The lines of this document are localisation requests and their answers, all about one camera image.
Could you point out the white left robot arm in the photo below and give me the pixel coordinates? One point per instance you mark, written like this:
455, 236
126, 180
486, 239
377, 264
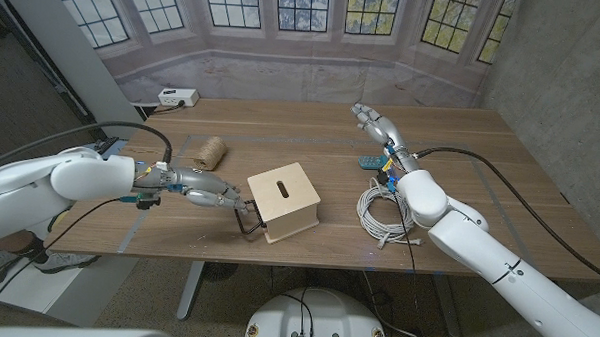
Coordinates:
54, 185

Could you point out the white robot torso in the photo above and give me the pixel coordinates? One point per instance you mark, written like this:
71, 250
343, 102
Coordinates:
320, 319

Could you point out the light blue round stool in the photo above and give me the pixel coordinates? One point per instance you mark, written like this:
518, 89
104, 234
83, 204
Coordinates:
122, 148

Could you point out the brown twine spool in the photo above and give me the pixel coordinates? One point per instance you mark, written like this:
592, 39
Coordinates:
210, 153

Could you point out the teal toy flip phone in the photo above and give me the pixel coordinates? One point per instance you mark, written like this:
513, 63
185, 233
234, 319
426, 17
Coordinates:
371, 163

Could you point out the white floor platform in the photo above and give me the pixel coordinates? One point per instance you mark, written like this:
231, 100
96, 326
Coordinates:
75, 293

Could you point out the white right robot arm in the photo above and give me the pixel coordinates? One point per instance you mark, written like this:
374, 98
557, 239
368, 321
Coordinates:
506, 276

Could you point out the grey sneaker with black sock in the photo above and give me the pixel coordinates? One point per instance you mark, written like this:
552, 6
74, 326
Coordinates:
61, 262

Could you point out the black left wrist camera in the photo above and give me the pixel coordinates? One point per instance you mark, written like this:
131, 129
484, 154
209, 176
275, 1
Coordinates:
148, 201

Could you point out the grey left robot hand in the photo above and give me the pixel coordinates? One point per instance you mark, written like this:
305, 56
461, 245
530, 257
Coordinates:
204, 182

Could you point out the plywood box with slot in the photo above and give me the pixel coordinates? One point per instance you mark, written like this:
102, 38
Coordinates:
284, 198

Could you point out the grey table leg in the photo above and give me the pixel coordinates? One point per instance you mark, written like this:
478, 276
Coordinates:
447, 309
190, 290

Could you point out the black round floor object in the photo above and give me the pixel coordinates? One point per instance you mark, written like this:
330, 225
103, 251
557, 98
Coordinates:
220, 272

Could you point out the person's bare leg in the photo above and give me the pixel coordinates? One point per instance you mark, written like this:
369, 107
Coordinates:
12, 241

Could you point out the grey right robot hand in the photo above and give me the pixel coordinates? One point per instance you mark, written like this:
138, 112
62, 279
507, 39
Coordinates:
384, 127

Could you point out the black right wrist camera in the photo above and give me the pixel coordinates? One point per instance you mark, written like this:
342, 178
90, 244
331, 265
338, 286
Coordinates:
388, 182

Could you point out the white power strip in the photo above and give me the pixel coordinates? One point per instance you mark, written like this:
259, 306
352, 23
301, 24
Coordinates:
178, 96

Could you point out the long black device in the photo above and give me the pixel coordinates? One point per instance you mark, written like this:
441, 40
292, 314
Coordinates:
105, 145

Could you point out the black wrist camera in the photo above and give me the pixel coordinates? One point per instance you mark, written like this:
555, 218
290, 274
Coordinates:
388, 182
148, 201

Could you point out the printed window backdrop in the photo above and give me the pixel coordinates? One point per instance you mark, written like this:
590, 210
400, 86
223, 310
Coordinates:
293, 63

